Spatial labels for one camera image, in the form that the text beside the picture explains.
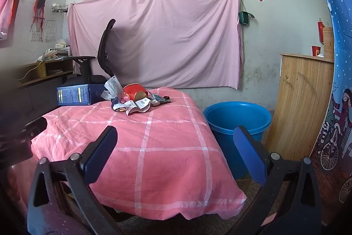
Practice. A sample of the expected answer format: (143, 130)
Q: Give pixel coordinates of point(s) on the pile of books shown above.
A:
(55, 54)

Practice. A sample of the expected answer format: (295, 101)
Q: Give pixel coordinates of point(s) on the pink oval case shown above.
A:
(125, 99)

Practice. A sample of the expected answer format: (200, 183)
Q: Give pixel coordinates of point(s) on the dark crumpled wrapper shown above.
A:
(162, 99)

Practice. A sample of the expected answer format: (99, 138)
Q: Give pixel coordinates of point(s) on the pink wall sheet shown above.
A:
(170, 31)

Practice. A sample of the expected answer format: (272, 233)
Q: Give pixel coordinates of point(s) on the wall calendar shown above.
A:
(49, 31)

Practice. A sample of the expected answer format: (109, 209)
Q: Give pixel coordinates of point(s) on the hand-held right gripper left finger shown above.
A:
(99, 152)

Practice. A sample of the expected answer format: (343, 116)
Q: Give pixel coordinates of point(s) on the wooden cabinet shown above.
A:
(299, 102)

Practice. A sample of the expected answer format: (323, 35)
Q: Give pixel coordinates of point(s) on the blue plastic bucket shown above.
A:
(220, 127)

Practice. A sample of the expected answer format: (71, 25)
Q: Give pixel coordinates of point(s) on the pink checked tablecloth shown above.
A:
(165, 155)

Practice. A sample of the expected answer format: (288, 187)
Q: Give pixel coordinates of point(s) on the red-faced wooden paddle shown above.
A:
(133, 90)

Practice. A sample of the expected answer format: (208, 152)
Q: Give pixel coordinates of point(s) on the blue printed curtain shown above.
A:
(341, 31)

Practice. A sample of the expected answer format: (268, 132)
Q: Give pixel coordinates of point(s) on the stack of silver foil packets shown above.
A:
(112, 86)

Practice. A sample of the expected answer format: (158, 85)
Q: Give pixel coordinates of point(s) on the red bottle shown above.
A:
(321, 31)

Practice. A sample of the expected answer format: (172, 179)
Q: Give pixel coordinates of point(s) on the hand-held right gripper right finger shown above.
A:
(249, 155)

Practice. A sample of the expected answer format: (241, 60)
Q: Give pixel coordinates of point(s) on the green wall holder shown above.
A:
(243, 18)

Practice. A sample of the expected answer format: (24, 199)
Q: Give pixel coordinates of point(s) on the red knot wall hanging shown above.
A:
(40, 10)

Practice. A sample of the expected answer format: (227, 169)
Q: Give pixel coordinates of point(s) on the red cup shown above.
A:
(316, 51)

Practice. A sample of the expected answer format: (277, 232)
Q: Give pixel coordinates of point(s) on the black office chair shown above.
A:
(103, 50)

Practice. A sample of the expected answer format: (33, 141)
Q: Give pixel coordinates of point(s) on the white and blue sachet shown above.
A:
(122, 107)

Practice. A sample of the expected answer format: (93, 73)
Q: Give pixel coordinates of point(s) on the low wooden desk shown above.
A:
(41, 69)

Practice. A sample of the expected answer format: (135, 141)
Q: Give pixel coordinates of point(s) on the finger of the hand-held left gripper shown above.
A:
(35, 124)

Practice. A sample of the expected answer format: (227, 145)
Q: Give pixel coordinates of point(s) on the dark blue cardboard box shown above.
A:
(71, 94)

